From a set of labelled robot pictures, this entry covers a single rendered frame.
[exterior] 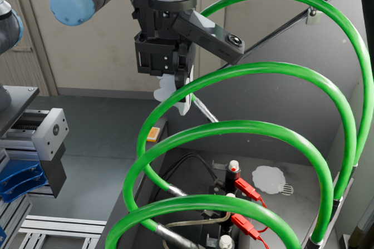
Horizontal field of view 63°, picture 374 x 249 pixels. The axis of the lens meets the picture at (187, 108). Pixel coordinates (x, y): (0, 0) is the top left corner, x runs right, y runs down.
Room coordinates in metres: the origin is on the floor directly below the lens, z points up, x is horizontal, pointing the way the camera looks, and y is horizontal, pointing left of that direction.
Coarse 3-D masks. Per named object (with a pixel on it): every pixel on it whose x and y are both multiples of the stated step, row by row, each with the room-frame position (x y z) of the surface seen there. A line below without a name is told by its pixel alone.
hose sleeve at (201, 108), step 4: (196, 100) 0.55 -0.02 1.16; (196, 104) 0.54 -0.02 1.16; (200, 104) 0.54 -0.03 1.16; (200, 108) 0.54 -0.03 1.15; (204, 108) 0.54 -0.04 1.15; (200, 112) 0.54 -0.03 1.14; (204, 112) 0.53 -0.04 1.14; (208, 112) 0.53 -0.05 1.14; (204, 116) 0.53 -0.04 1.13; (208, 116) 0.53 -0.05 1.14; (212, 116) 0.53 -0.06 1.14; (208, 120) 0.53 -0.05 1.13; (212, 120) 0.52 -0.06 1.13; (216, 120) 0.52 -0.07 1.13
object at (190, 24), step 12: (180, 12) 0.43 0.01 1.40; (192, 12) 0.45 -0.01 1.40; (180, 24) 0.42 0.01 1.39; (192, 24) 0.41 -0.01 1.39; (204, 24) 0.43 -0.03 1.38; (216, 24) 0.45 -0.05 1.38; (192, 36) 0.41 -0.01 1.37; (204, 36) 0.41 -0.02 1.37; (216, 36) 0.41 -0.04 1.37; (228, 36) 0.42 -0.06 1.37; (204, 48) 0.41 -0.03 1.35; (216, 48) 0.41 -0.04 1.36; (228, 48) 0.40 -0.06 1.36; (240, 48) 0.41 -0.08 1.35; (228, 60) 0.41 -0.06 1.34
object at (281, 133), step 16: (192, 128) 0.26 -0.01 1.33; (208, 128) 0.26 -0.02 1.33; (224, 128) 0.25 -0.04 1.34; (240, 128) 0.25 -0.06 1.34; (256, 128) 0.24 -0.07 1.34; (272, 128) 0.24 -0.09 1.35; (160, 144) 0.27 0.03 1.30; (176, 144) 0.26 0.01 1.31; (304, 144) 0.23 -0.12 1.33; (144, 160) 0.27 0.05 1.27; (320, 160) 0.23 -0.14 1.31; (128, 176) 0.28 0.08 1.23; (320, 176) 0.23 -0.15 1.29; (128, 192) 0.28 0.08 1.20; (128, 208) 0.28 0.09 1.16; (320, 208) 0.23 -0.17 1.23; (144, 224) 0.27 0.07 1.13; (160, 224) 0.28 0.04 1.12; (320, 224) 0.22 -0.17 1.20; (176, 240) 0.26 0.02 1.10; (320, 240) 0.22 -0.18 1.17
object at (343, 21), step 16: (224, 0) 0.52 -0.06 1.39; (240, 0) 0.50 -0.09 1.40; (304, 0) 0.44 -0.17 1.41; (320, 0) 0.44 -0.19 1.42; (336, 16) 0.42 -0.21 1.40; (352, 32) 0.40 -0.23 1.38; (368, 64) 0.38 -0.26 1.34; (368, 80) 0.38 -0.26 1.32; (192, 96) 0.56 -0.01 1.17; (368, 96) 0.37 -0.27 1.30; (368, 112) 0.37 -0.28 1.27; (368, 128) 0.37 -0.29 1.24
